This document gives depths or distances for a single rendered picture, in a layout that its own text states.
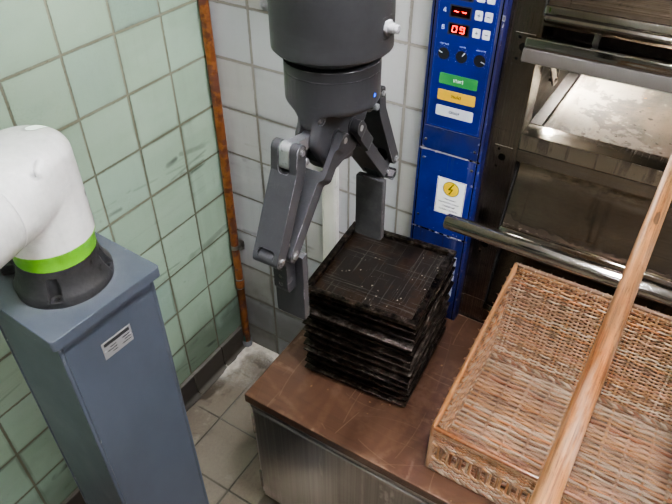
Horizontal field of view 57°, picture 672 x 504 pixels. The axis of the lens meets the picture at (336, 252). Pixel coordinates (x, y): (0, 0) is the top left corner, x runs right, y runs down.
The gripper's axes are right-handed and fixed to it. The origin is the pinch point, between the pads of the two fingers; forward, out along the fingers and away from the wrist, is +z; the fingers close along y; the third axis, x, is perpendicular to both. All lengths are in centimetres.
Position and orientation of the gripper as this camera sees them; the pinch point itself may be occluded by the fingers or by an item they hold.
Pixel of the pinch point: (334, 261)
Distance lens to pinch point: 59.5
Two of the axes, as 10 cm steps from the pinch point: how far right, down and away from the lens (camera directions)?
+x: 8.5, 3.2, -4.2
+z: 0.1, 7.9, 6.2
